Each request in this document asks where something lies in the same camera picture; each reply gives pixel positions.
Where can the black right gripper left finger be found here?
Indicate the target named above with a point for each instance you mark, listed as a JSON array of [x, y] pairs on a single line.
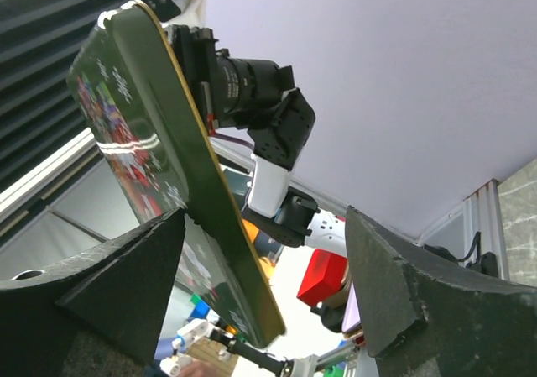
[[98, 313]]

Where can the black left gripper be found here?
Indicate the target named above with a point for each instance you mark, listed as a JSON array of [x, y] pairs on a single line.
[[194, 49]]

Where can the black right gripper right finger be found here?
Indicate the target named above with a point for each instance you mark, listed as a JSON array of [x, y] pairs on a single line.
[[425, 316]]

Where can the gold tin lid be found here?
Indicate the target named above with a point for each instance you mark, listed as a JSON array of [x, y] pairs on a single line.
[[129, 86]]

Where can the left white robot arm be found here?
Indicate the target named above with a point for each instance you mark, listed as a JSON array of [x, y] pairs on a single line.
[[260, 97]]

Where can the red box in background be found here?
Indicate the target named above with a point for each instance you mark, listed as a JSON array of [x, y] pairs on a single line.
[[323, 277]]

